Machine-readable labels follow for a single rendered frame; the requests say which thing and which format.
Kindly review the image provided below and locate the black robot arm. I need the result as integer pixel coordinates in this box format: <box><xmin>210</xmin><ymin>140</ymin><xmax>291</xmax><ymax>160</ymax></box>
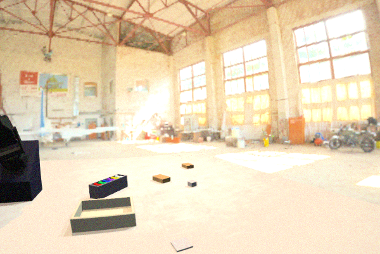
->
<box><xmin>0</xmin><ymin>115</ymin><xmax>29</xmax><ymax>174</ymax></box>

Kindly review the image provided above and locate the shallow beige square tray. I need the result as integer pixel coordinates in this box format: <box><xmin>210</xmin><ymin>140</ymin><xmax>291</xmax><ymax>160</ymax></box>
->
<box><xmin>70</xmin><ymin>196</ymin><xmax>137</xmax><ymax>233</ymax></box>

